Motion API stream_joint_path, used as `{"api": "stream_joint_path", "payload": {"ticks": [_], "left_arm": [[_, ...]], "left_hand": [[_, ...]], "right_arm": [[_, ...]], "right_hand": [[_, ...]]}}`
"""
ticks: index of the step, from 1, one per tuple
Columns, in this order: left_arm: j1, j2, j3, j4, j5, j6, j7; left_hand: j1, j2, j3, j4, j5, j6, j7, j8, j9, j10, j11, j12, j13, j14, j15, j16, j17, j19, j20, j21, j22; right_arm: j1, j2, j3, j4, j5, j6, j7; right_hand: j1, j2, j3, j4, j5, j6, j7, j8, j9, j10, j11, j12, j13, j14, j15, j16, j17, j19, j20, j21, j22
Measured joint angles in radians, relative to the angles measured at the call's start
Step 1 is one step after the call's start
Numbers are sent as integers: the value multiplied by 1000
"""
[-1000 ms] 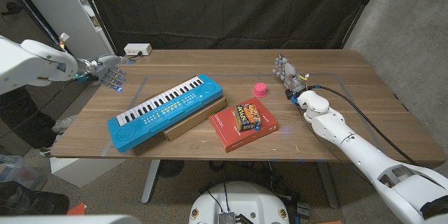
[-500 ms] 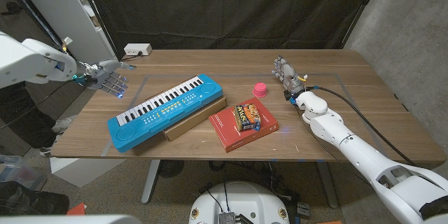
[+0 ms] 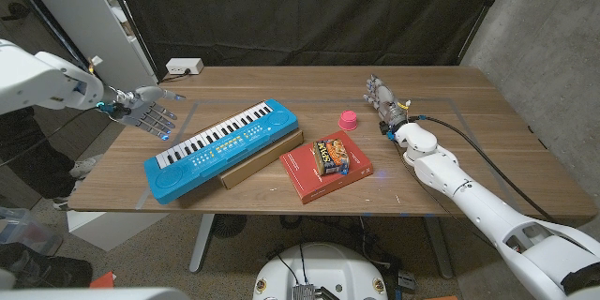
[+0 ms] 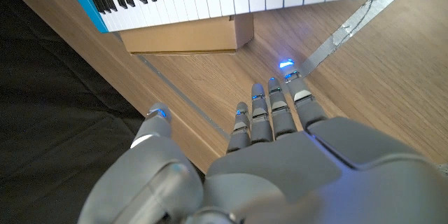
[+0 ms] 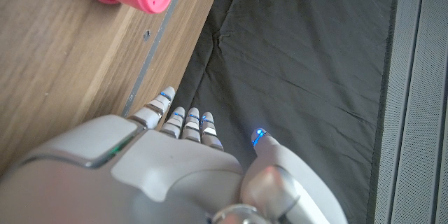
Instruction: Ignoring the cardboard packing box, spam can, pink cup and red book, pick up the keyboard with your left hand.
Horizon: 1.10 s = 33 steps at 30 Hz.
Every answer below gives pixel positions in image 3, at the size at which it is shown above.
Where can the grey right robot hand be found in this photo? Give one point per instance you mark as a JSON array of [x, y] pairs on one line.
[[388, 105]]

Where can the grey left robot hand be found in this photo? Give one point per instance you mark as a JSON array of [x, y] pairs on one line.
[[140, 108]]

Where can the blue toy keyboard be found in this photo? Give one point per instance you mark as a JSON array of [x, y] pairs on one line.
[[220, 154]]

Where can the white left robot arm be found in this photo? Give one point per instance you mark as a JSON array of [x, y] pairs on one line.
[[37, 79]]

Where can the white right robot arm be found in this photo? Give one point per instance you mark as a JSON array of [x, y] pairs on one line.
[[478, 206]]

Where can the pink cup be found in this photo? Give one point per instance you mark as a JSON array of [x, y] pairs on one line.
[[347, 122]]

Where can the white power outlet box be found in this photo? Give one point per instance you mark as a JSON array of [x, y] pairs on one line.
[[185, 66]]

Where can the spam can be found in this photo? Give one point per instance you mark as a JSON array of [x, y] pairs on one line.
[[330, 158]]

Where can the red book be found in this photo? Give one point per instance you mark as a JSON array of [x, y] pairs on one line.
[[304, 173]]

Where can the white floor box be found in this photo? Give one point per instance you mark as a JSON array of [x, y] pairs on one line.
[[112, 229]]

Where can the cardboard packing box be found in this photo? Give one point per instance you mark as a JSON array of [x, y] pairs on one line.
[[262, 159]]

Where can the black backdrop stand pole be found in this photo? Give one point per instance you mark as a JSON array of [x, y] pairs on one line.
[[483, 9], [129, 14]]

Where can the white cabinet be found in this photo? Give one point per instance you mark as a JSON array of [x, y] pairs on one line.
[[84, 14]]

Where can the person in dark clothes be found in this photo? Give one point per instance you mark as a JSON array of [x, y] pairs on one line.
[[28, 159]]

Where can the black backdrop cloth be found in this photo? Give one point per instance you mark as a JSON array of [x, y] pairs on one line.
[[304, 9]]

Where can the round black floor fan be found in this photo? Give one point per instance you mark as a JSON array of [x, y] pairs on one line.
[[229, 226]]

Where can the white table leg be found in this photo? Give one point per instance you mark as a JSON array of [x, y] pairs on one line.
[[201, 244], [439, 248]]

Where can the clear plastic bin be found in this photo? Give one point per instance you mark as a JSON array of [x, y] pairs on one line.
[[21, 229]]

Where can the orange paper on floor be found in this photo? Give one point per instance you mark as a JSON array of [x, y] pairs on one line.
[[103, 281]]

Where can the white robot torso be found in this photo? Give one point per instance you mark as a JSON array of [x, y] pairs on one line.
[[323, 272]]

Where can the black bag on floor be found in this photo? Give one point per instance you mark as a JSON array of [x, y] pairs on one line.
[[47, 269]]

